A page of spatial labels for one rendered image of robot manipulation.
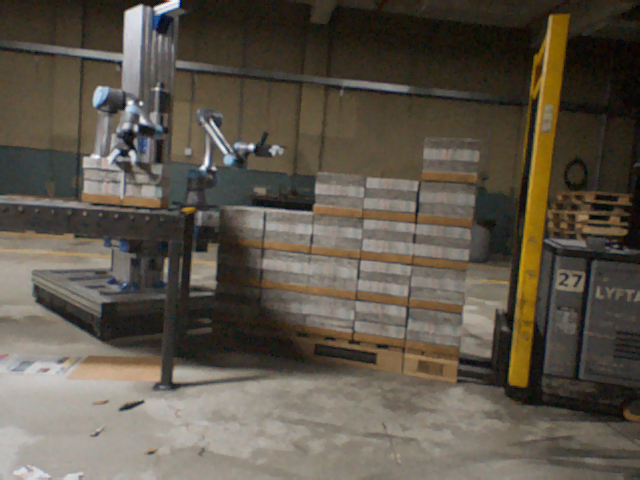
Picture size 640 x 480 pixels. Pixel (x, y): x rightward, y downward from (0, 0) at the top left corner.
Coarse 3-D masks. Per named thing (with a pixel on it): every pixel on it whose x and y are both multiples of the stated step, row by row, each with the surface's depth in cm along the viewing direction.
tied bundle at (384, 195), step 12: (372, 180) 308; (384, 180) 306; (396, 180) 304; (408, 180) 303; (372, 192) 309; (384, 192) 307; (396, 192) 305; (408, 192) 303; (372, 204) 309; (384, 204) 307; (396, 204) 305; (408, 204) 303
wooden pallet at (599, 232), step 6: (576, 228) 818; (582, 228) 806; (588, 228) 808; (594, 228) 810; (600, 228) 812; (606, 228) 814; (576, 234) 817; (582, 234) 814; (588, 234) 818; (594, 234) 822; (600, 234) 824; (606, 234) 812; (612, 234) 814; (618, 234) 816; (624, 234) 818; (582, 240) 813; (612, 240) 823; (618, 240) 825
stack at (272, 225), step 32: (224, 224) 333; (256, 224) 327; (288, 224) 323; (320, 224) 318; (352, 224) 312; (384, 224) 308; (416, 224) 311; (224, 256) 333; (256, 256) 328; (288, 256) 323; (320, 256) 318; (224, 288) 336; (256, 288) 331; (352, 288) 314; (384, 288) 309; (288, 320) 325; (320, 320) 320; (352, 320) 315; (384, 320) 310; (288, 352) 326; (384, 352) 311
